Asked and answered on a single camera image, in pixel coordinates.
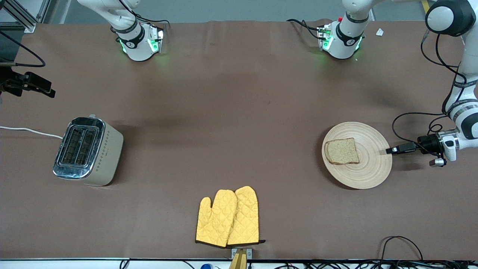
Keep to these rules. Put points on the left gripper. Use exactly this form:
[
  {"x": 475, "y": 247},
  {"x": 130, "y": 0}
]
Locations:
[{"x": 426, "y": 143}]

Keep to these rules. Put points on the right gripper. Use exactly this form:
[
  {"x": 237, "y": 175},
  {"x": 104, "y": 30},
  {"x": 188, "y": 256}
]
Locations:
[{"x": 8, "y": 82}]

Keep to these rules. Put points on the round light wooden plate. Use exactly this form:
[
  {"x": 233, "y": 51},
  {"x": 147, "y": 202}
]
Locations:
[{"x": 369, "y": 164}]

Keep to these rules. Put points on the brown crust bread slice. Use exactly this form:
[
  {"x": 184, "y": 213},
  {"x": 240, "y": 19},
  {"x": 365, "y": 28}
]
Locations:
[{"x": 341, "y": 151}]

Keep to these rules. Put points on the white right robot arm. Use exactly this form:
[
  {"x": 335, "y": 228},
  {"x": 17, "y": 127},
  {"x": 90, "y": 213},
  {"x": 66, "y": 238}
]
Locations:
[{"x": 130, "y": 41}]

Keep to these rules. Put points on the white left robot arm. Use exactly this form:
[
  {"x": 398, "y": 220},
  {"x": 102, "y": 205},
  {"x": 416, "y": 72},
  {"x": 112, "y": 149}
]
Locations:
[{"x": 347, "y": 37}]

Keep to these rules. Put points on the cream and chrome toaster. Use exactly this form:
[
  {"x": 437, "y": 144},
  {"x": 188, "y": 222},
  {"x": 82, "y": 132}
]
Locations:
[{"x": 108, "y": 153}]

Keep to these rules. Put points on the white paper scrap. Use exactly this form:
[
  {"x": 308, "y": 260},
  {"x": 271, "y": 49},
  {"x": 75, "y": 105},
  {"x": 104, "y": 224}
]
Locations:
[{"x": 379, "y": 32}]

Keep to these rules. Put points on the yellow quilted oven mitt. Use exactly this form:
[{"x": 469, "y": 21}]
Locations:
[
  {"x": 214, "y": 220},
  {"x": 246, "y": 216}
]

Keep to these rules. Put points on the brown table cover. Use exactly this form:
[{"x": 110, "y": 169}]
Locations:
[{"x": 239, "y": 93}]

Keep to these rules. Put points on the light wooden stick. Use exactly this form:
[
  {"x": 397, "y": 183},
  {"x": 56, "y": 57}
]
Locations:
[{"x": 239, "y": 261}]

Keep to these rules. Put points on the aluminium frame profile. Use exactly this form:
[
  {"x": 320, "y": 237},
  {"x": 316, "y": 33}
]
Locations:
[{"x": 26, "y": 24}]

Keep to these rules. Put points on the grey metal bracket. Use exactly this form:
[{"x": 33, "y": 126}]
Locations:
[{"x": 249, "y": 253}]

